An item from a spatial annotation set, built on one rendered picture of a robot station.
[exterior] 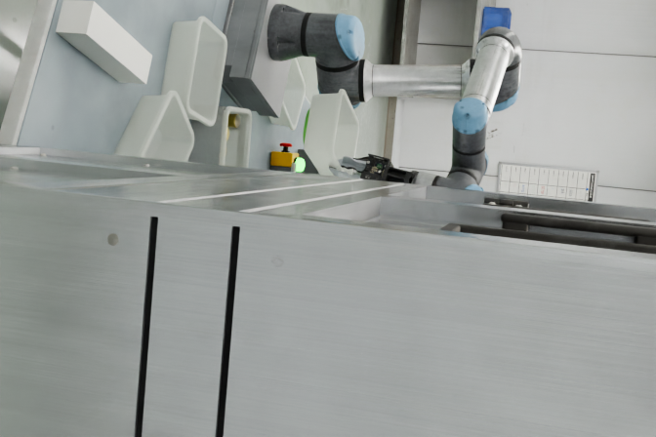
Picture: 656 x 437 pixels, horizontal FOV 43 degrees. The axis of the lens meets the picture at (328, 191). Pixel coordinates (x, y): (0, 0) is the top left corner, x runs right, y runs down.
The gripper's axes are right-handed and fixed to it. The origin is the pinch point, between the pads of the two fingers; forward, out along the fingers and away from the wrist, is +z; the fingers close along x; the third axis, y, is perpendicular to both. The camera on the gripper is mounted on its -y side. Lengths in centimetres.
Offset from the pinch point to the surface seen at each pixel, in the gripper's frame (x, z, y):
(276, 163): -9, 35, -53
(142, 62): 1, 30, 47
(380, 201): 26, -38, 101
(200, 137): 2.7, 33.0, 6.0
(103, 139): 17, 33, 44
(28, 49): 10, 36, 70
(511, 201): 15, -48, 69
